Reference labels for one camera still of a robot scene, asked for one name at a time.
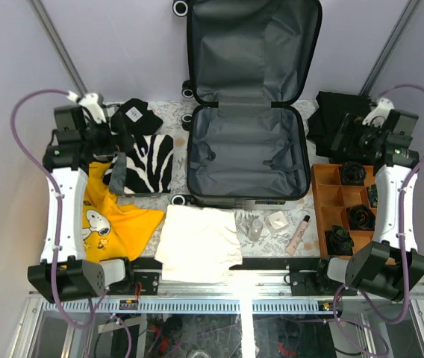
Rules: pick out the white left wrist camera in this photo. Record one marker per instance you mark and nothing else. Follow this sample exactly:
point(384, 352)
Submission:
point(92, 103)

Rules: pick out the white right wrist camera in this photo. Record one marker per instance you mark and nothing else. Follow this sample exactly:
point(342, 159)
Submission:
point(378, 110)

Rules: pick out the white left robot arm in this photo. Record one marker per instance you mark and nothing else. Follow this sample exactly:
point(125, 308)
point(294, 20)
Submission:
point(67, 167)

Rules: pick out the black rolled item middle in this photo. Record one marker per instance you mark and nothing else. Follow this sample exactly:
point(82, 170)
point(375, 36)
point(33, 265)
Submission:
point(361, 217)

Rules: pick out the yellow Snoopy t-shirt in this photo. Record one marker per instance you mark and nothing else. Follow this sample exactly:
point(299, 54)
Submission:
point(110, 230)

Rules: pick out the wooden compartment organizer tray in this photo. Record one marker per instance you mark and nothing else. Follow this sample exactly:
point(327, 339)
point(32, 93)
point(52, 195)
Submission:
point(331, 199)

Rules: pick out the dark green rolled item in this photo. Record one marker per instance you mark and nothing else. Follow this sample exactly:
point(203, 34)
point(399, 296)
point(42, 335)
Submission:
point(339, 241)

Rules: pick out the black garment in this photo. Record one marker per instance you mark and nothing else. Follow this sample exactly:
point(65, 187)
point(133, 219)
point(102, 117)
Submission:
point(325, 122)

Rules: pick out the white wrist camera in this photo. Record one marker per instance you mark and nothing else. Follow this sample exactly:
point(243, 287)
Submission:
point(378, 110)
point(92, 103)

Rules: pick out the black rolled item top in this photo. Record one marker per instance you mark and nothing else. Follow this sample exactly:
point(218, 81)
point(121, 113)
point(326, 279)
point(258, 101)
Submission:
point(352, 174)

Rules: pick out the cream white cloth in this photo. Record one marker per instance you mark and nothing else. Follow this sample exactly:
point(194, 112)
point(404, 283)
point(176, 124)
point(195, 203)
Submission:
point(198, 245)

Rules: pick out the black open suitcase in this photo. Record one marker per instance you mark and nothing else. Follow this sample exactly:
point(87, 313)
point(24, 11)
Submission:
point(248, 63)

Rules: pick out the aluminium front rail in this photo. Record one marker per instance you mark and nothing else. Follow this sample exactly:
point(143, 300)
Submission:
point(234, 287)

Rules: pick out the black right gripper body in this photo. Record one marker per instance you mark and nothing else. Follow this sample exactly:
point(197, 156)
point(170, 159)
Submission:
point(363, 137)

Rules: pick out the small clear glass bottle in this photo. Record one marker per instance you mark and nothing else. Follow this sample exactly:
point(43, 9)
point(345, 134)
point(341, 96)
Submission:
point(255, 230)

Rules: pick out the pink cosmetic tube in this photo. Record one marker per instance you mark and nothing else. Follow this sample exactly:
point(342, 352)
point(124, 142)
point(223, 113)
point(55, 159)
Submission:
point(297, 236)

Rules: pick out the small white box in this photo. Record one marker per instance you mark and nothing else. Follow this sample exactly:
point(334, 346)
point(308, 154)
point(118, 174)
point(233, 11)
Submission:
point(276, 222)

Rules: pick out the dark patterned rolled item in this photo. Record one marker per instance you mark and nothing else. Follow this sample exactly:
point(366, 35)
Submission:
point(372, 192)

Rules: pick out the black cap with label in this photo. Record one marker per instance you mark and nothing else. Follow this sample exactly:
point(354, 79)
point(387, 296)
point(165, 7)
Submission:
point(137, 117)

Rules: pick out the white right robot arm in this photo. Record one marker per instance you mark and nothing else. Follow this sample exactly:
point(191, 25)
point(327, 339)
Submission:
point(390, 265)

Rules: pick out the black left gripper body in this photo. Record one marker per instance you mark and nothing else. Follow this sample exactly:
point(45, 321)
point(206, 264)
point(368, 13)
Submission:
point(100, 138)

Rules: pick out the zebra pattern fleece blanket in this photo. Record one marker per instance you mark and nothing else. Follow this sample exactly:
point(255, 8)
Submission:
point(145, 169)

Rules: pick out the floral patterned table cloth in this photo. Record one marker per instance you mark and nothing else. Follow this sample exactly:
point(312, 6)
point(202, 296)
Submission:
point(241, 155)

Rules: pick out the black rolled item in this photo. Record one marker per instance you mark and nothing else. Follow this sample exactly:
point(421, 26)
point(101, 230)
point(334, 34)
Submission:
point(361, 217)
point(352, 174)

